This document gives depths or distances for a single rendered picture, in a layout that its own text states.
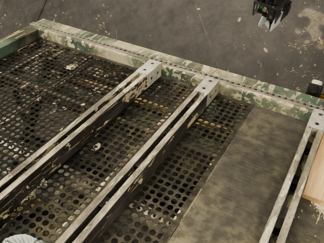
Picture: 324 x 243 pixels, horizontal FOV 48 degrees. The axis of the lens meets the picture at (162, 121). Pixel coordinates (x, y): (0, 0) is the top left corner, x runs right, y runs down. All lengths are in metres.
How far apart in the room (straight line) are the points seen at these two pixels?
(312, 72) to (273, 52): 0.28
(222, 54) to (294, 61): 0.47
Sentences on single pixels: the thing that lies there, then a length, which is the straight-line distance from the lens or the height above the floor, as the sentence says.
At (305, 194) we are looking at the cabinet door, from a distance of 1.26.
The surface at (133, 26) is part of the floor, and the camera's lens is 2.91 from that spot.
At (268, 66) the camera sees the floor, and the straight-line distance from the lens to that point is 2.53.
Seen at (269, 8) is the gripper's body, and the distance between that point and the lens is 1.07.
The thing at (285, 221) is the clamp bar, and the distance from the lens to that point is 1.10.
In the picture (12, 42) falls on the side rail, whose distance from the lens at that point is 2.05.
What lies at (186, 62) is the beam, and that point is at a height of 0.84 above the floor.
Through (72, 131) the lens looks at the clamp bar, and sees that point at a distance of 1.33.
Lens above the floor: 2.46
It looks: 68 degrees down
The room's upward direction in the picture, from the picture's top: 79 degrees counter-clockwise
